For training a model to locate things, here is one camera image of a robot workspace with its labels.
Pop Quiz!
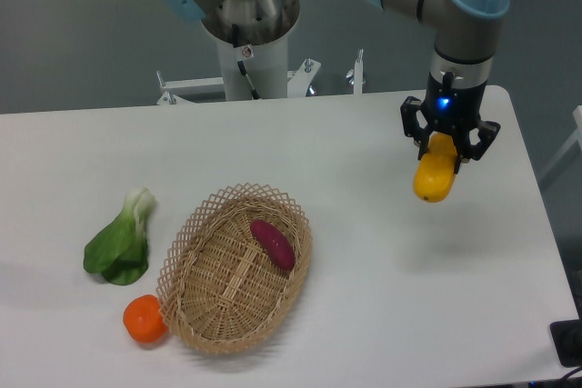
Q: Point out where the orange tangerine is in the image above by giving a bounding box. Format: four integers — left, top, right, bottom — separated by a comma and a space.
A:
123, 294, 167, 343

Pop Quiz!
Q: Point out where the black cable on pedestal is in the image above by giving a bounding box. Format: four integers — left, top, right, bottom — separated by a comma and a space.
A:
231, 24, 262, 101

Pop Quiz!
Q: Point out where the white frame at right edge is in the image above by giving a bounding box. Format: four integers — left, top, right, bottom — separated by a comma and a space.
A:
537, 105, 581, 190

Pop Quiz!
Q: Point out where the woven wicker basket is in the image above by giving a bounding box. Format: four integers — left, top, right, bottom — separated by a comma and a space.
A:
156, 184, 312, 354

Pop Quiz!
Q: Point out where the purple sweet potato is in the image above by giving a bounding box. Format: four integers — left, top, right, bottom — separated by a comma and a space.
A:
250, 220, 296, 271

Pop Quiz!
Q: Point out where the green bok choy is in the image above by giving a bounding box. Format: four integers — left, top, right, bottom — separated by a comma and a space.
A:
83, 188, 156, 286

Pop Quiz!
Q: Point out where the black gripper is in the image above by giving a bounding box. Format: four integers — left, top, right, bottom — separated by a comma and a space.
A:
400, 75, 501, 174

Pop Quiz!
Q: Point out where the black device at table edge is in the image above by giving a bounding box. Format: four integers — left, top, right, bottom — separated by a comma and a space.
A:
549, 319, 581, 368

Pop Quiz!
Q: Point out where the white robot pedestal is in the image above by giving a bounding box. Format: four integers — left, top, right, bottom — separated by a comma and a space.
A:
155, 0, 367, 105

